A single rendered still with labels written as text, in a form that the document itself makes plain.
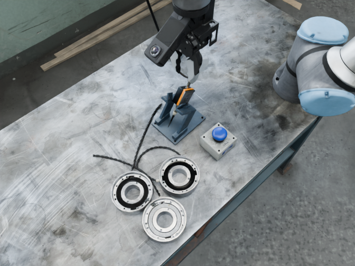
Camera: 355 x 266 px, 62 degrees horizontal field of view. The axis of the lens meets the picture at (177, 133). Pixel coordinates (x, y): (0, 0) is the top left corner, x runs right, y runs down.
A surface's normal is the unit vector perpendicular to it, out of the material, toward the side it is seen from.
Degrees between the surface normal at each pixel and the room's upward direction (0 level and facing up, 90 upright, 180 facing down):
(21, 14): 90
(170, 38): 31
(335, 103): 97
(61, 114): 0
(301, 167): 0
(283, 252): 0
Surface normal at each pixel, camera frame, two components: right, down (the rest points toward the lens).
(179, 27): -0.39, -0.12
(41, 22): 0.66, 0.64
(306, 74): -0.92, -0.31
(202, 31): -0.02, -0.50
